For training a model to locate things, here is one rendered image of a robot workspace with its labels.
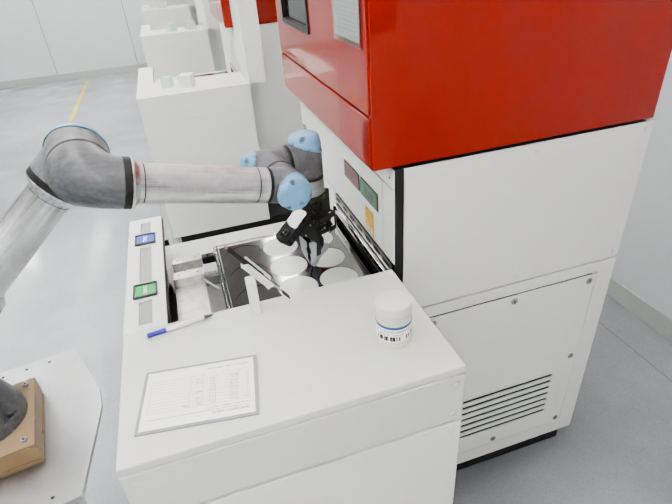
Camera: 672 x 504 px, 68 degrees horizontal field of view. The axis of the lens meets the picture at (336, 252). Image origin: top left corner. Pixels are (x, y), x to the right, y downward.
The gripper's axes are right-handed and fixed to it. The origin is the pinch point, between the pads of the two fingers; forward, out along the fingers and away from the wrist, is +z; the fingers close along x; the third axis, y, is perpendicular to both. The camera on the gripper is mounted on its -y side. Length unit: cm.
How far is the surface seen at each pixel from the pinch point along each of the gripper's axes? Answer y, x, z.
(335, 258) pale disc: 6.9, -2.5, 1.3
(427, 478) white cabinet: -20, -50, 26
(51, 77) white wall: 239, 783, 84
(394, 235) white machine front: 4.3, -24.1, -14.5
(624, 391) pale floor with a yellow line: 101, -71, 91
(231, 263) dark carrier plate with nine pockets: -11.6, 19.9, 1.4
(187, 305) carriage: -29.3, 16.5, 3.3
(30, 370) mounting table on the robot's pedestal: -63, 34, 9
